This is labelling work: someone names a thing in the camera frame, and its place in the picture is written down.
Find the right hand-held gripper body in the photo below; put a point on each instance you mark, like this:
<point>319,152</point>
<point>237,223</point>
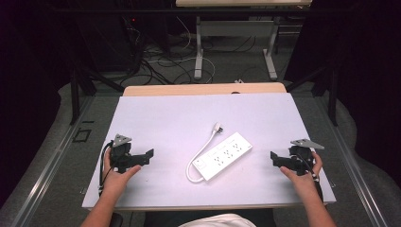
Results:
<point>300,160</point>

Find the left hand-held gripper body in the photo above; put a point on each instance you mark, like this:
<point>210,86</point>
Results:
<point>120,155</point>

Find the white power strip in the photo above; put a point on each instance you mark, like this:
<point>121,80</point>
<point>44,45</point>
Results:
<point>224,155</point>

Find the white plug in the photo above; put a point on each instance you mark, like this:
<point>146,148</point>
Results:
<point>217,127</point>

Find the person's right hand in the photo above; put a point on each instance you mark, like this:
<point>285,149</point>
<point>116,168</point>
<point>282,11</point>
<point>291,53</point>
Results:
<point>303,182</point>

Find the person's left hand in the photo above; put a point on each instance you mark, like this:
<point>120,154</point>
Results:
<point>117,180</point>

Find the white table board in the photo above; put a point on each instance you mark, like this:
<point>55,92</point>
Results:
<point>176,126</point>

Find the black chair armrest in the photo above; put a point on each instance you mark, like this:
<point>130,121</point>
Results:
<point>116,220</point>

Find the person's dark trousers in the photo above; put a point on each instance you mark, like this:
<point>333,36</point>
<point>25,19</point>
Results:
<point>164,219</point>

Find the black metal stand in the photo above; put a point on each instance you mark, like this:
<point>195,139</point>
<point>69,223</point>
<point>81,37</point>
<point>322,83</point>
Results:
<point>78,88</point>
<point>331,94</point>

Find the wooden table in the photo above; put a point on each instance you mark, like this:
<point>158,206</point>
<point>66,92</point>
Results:
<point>201,89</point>

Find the person's white shirt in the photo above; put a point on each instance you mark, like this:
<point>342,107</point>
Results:
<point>217,221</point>

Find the dark computer tower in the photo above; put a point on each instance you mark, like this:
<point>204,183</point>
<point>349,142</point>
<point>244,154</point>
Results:
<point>104,41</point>

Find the white desk with metal legs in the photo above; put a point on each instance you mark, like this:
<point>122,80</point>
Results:
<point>236,28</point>

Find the black floor socket frame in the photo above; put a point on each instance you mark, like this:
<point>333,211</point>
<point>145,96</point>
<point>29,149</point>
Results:
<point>82,135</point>

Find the aluminium floor rail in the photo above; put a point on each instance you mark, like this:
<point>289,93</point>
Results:
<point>353,164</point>
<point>47,167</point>

